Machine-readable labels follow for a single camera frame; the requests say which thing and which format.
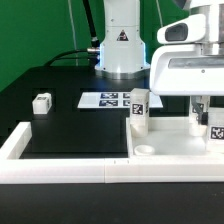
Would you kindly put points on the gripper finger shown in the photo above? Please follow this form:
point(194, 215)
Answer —
point(203, 103)

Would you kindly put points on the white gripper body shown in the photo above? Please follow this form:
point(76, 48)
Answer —
point(191, 58)

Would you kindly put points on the white square tabletop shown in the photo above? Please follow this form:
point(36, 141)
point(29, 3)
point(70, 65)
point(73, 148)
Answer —
point(167, 137)

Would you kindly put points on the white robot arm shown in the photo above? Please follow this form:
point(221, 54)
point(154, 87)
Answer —
point(122, 54)

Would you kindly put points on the white U-shaped obstacle fence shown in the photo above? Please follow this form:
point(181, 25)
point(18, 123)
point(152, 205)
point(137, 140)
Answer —
point(16, 170)

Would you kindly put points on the white marker tag plate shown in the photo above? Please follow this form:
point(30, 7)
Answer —
point(94, 100)

